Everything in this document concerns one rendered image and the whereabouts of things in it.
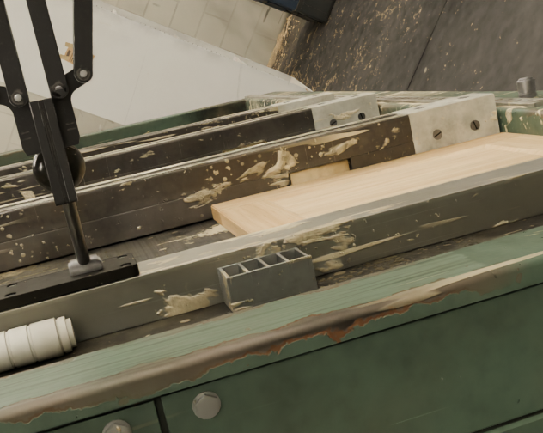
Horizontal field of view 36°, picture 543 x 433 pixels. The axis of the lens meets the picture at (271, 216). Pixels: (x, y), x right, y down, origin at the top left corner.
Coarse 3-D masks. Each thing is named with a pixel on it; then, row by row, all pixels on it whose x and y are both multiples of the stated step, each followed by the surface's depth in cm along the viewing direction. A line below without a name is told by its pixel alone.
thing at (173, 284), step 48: (432, 192) 75; (480, 192) 74; (528, 192) 75; (240, 240) 72; (288, 240) 70; (336, 240) 71; (384, 240) 72; (432, 240) 73; (96, 288) 67; (144, 288) 68; (192, 288) 69; (96, 336) 67
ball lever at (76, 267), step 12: (36, 156) 61; (72, 156) 61; (36, 168) 61; (72, 168) 61; (84, 168) 62; (36, 180) 61; (48, 180) 60; (72, 204) 64; (72, 216) 64; (72, 228) 65; (72, 240) 66; (84, 240) 66; (84, 252) 67; (72, 264) 68; (84, 264) 68; (96, 264) 68
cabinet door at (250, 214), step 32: (416, 160) 106; (448, 160) 103; (480, 160) 99; (512, 160) 95; (288, 192) 102; (320, 192) 99; (352, 192) 95; (384, 192) 92; (224, 224) 98; (256, 224) 88
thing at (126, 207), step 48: (480, 96) 112; (288, 144) 106; (336, 144) 108; (384, 144) 110; (432, 144) 111; (96, 192) 101; (144, 192) 103; (192, 192) 104; (240, 192) 106; (0, 240) 99; (48, 240) 101; (96, 240) 102
